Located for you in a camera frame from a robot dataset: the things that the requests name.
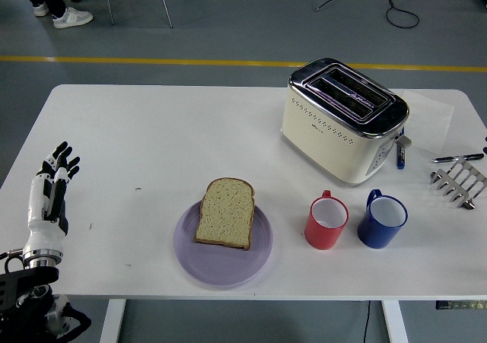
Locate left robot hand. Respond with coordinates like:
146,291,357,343
23,141,82,252

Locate brown bread slice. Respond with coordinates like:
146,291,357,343
193,178,256,252

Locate purple plastic plate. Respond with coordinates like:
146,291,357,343
173,196,274,291

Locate white table leg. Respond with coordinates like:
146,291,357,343
99,299,126,343
381,300,410,343

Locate metal chair legs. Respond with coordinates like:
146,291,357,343
102,0,186,29

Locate red enamel mug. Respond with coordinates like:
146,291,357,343
304,189,350,251

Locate cream and chrome toaster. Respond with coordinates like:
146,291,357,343
280,56,411,187

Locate blue enamel mug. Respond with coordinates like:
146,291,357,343
357,189,409,249

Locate blue marker with grey cap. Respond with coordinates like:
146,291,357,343
394,135,413,170

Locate metal toast rack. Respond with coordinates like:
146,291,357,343
429,158,487,211

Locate black ballpoint pen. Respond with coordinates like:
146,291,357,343
428,152,485,164

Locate table height control panel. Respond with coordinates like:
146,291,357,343
435,300,487,311

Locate thin black hanging cable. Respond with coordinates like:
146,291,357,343
363,300,372,343

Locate black floor cable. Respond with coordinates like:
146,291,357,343
314,0,476,29

